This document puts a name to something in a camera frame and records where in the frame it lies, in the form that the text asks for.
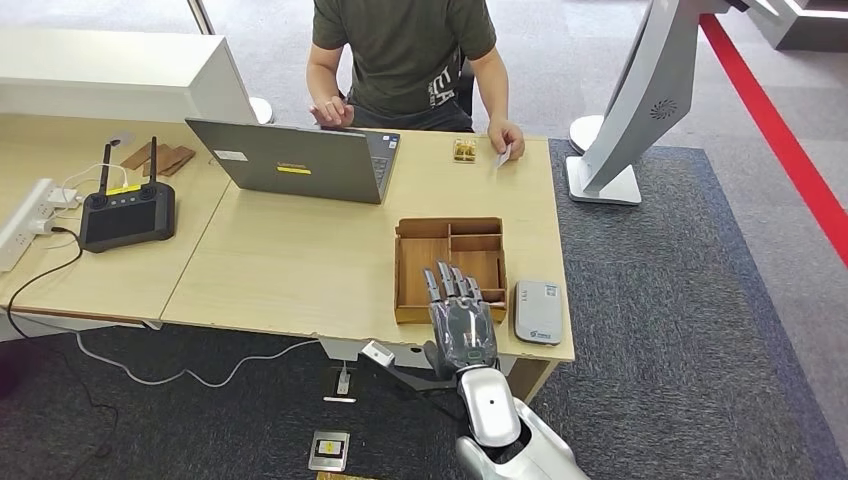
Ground white counter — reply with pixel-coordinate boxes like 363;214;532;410
0;29;260;127

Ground white card reader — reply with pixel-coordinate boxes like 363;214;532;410
513;279;564;346

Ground thin white cable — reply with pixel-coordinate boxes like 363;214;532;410
62;163;132;193

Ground white floor plug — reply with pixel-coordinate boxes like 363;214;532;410
323;360;359;405

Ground grey laptop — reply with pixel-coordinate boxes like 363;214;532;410
186;117;403;206

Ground grey metal pole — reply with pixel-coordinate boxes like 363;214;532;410
187;0;217;38

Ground wooden compartment box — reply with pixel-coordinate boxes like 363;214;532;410
394;217;509;326

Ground black remote controller with antennas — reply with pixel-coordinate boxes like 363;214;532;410
79;137;178;254

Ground person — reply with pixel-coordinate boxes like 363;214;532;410
305;0;526;162

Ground dark grey carpet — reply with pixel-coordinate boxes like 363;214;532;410
0;137;848;480

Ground white under-desk panel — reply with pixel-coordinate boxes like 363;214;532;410
319;336;518;376

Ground person's right hand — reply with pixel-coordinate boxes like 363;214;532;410
309;95;356;128

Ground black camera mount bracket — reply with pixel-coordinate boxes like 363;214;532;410
377;357;465;393

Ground white kiosk stand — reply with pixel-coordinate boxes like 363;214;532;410
564;0;770;207

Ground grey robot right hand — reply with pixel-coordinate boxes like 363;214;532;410
422;260;499;380

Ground white power strip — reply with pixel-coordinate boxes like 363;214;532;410
0;178;61;274

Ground black chair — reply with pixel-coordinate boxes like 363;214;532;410
457;56;477;117

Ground black cable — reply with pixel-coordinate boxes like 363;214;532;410
6;227;121;458

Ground long white cable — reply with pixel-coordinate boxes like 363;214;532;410
76;331;323;390

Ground silver floor socket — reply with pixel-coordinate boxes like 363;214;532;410
307;431;352;474

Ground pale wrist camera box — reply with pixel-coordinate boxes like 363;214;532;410
360;340;397;369

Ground person's left hand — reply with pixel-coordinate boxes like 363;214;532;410
488;117;526;162

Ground white display plinth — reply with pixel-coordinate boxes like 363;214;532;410
745;0;848;54

